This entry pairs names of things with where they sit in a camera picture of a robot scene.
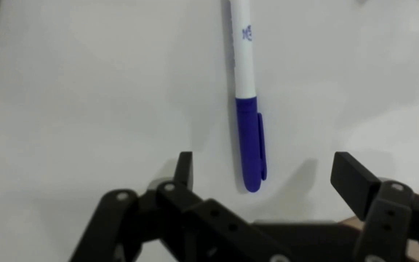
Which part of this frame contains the blue and white marker pen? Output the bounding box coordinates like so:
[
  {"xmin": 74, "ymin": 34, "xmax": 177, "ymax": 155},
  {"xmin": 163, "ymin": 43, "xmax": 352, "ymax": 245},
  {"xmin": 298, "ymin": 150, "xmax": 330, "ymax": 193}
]
[{"xmin": 228, "ymin": 0, "xmax": 268, "ymax": 193}]

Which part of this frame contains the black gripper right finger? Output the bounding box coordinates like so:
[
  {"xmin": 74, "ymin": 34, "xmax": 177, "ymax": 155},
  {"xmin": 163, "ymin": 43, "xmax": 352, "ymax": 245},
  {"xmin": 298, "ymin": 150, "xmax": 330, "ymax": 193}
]
[{"xmin": 330, "ymin": 152, "xmax": 381, "ymax": 220}]

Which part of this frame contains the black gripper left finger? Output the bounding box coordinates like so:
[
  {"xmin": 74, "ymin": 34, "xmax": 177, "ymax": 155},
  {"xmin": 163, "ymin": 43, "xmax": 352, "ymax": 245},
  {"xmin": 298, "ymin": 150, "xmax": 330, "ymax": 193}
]
[{"xmin": 173, "ymin": 152, "xmax": 193, "ymax": 190}]

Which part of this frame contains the tan cardboard square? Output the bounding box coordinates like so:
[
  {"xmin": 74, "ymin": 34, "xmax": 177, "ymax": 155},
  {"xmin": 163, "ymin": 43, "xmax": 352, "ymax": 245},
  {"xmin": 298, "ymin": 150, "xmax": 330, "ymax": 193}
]
[{"xmin": 339, "ymin": 188, "xmax": 419, "ymax": 262}]

